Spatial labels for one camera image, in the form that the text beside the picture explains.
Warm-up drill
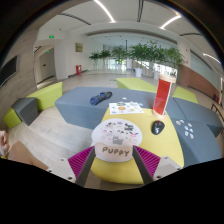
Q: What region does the yellow-green table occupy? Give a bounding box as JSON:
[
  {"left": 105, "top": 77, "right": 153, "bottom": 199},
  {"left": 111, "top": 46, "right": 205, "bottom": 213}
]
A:
[{"left": 91, "top": 108, "right": 184, "bottom": 184}]

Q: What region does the black wall-mounted screen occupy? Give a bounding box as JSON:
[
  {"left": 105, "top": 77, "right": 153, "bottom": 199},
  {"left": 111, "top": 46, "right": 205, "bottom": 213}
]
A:
[{"left": 0, "top": 56, "right": 18, "bottom": 87}]

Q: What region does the large grey sofa bench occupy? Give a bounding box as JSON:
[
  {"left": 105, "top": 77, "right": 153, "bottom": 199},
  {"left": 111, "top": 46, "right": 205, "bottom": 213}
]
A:
[{"left": 55, "top": 87, "right": 156, "bottom": 129}]

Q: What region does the lime green bench rear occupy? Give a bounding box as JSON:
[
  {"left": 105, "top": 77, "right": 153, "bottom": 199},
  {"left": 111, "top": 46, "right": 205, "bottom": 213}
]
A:
[{"left": 116, "top": 78, "right": 157, "bottom": 93}]

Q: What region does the red fire extinguisher box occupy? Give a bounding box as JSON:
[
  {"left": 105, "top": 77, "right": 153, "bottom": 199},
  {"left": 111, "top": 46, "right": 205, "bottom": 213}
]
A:
[{"left": 76, "top": 65, "right": 82, "bottom": 75}]

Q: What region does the potted plant far left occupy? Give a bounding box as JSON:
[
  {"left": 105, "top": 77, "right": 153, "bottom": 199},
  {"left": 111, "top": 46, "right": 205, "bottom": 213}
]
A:
[{"left": 89, "top": 51, "right": 101, "bottom": 70}]

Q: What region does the grey ottoman right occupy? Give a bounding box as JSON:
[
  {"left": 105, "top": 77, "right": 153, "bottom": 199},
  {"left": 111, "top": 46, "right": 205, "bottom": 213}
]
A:
[{"left": 171, "top": 98, "right": 223, "bottom": 167}]

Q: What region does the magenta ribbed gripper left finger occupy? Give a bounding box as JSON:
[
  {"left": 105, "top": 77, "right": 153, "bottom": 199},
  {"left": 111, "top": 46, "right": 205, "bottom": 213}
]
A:
[{"left": 68, "top": 146, "right": 95, "bottom": 180}]

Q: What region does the potted green plant in white pot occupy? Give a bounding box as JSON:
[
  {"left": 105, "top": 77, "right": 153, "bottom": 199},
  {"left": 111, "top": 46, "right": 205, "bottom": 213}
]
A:
[{"left": 128, "top": 43, "right": 148, "bottom": 77}]

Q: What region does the black computer mouse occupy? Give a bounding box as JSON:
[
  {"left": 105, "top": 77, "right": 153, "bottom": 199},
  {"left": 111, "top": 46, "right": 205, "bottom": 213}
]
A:
[{"left": 151, "top": 120, "right": 165, "bottom": 135}]

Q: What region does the folded dark blue umbrella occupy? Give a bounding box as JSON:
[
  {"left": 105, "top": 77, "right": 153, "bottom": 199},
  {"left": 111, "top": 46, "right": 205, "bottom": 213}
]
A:
[{"left": 90, "top": 91, "right": 112, "bottom": 106}]

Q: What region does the person's hand at left edge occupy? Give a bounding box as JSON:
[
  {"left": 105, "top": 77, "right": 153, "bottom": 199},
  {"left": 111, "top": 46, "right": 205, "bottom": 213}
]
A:
[{"left": 0, "top": 130, "right": 10, "bottom": 157}]

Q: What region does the green and grey side bench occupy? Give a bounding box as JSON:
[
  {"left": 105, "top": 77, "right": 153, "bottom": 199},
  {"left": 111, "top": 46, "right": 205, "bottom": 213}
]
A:
[{"left": 4, "top": 82, "right": 63, "bottom": 128}]

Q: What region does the white sticker sheet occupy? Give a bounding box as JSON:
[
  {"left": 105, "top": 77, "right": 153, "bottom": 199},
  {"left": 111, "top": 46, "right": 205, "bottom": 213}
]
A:
[{"left": 109, "top": 102, "right": 143, "bottom": 115}]

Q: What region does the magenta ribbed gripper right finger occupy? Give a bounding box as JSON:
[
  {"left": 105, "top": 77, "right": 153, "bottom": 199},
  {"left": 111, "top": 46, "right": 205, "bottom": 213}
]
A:
[{"left": 133, "top": 146, "right": 160, "bottom": 178}]

